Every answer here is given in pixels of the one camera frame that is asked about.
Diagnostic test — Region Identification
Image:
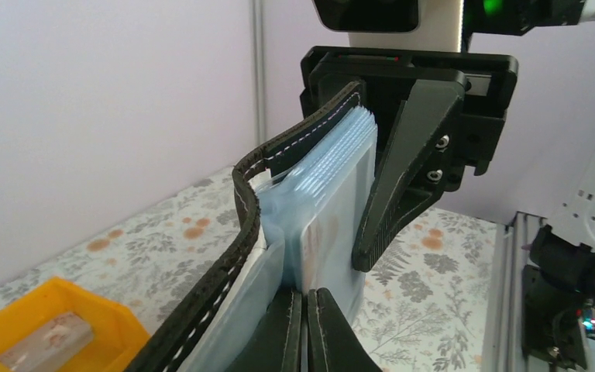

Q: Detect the far orange storage bin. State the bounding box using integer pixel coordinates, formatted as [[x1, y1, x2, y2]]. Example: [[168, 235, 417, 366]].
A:
[[0, 277, 150, 371]]

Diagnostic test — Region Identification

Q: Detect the pale card in orange bin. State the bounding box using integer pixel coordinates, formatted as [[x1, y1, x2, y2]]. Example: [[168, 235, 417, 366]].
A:
[[0, 312, 94, 371]]

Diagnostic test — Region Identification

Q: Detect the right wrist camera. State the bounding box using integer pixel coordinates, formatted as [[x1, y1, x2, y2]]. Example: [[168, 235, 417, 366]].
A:
[[313, 0, 464, 53]]

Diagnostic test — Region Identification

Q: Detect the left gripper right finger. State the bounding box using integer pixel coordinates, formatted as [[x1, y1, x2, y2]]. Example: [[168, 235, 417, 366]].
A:
[[307, 288, 382, 372]]

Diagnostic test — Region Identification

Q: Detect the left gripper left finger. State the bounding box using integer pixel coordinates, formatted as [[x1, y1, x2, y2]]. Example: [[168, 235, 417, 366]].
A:
[[227, 288, 302, 372]]

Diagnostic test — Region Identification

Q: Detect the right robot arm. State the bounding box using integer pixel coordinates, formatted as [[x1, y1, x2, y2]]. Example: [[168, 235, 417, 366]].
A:
[[301, 1, 595, 371]]

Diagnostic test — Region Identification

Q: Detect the aluminium rail frame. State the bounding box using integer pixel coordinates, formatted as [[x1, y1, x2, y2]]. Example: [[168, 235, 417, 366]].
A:
[[480, 212, 549, 372]]

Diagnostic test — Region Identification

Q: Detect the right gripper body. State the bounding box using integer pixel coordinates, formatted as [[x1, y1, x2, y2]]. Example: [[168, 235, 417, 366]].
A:
[[300, 46, 518, 192]]

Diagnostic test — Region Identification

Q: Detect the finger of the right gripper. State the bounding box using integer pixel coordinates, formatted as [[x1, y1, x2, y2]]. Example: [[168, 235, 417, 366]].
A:
[[352, 80, 465, 272]]

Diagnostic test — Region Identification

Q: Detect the floral table mat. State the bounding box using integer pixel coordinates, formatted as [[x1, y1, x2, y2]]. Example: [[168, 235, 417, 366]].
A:
[[0, 169, 497, 371]]

